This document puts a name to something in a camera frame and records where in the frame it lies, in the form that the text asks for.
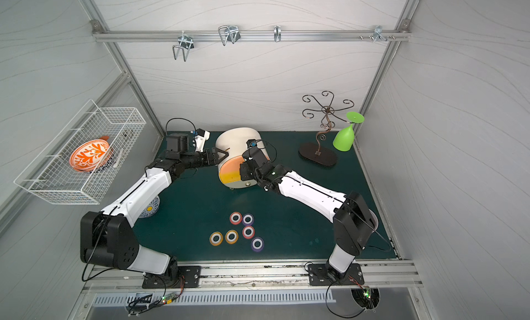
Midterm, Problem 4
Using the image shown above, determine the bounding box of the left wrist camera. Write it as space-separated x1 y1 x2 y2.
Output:
194 129 210 152

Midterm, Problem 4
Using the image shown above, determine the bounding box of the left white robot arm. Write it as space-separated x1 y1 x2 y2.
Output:
80 134 229 281

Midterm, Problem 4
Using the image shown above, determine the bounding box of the orange tape roll left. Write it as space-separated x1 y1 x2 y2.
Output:
209 232 224 246

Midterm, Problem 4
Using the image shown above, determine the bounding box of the metal hook left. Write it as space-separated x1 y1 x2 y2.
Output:
172 31 195 62

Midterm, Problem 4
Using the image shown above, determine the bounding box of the orange patterned plate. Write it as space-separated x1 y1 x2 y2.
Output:
69 136 113 172

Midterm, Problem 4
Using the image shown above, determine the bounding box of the metal hook small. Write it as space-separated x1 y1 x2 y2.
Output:
273 25 282 43

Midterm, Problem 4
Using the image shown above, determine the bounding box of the red tape roll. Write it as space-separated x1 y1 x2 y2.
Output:
229 212 242 225
242 226 255 239

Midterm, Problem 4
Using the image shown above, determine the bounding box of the yellow drawer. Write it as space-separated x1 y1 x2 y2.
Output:
219 170 242 184

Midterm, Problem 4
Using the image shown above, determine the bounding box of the blue patterned cup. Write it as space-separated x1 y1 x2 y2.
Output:
139 196 160 219

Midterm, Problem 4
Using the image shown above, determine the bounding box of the brown metal cup stand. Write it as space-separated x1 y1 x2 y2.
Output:
298 90 355 168

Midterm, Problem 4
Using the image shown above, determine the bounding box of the green plastic goblet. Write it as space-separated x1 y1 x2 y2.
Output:
333 112 365 152

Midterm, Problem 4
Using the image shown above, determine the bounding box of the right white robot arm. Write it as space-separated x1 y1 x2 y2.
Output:
242 147 379 280

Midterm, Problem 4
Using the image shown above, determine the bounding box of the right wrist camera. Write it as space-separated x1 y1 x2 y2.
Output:
247 139 259 148

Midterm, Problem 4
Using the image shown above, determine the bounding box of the white wire basket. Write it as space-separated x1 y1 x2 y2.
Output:
14 100 146 205

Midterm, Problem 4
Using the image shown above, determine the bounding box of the purple tape roll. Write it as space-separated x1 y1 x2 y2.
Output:
251 237 264 252
242 214 255 226

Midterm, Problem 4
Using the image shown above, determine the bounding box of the metal hook middle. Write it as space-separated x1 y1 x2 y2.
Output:
218 25 241 46

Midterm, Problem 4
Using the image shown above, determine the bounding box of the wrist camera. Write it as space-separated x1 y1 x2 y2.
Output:
194 129 210 152
247 139 259 148

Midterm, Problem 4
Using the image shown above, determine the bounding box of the orange tape roll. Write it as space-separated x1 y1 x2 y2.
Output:
225 230 239 245
209 232 224 246

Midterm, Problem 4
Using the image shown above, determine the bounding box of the aluminium top rail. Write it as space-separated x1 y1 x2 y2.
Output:
92 28 412 43

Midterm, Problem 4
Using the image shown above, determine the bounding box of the metal hook right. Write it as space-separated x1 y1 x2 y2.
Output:
359 26 396 43

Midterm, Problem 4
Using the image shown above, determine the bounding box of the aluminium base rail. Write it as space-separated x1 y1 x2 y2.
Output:
82 259 423 293

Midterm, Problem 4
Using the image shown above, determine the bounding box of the cream round drawer cabinet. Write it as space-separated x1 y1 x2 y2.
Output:
215 128 270 189

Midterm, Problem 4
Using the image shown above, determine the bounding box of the orange tape roll right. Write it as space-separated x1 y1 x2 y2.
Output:
225 230 239 245

